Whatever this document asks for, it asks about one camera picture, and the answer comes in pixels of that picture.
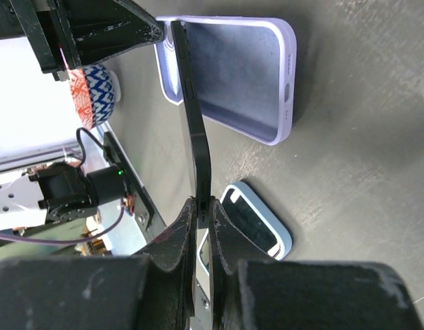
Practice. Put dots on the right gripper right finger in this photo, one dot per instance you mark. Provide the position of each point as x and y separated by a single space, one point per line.
251 290

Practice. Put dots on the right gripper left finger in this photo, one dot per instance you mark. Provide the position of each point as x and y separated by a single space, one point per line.
151 289

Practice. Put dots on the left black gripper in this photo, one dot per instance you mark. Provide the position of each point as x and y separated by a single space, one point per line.
67 35

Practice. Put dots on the light blue phone case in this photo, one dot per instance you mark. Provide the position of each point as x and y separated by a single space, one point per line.
281 232

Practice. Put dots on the black phone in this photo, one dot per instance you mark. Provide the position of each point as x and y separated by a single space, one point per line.
196 140
250 224

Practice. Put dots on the lavender case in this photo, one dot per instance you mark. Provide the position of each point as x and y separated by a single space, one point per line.
244 71

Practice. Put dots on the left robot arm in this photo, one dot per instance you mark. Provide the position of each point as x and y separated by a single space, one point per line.
68 193

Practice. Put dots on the black phone in blue case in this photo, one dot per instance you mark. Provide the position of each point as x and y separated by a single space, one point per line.
250 224

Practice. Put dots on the red patterned bowl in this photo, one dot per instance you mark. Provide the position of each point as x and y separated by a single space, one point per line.
95 91

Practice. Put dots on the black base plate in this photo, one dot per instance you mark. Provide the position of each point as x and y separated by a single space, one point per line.
146 215

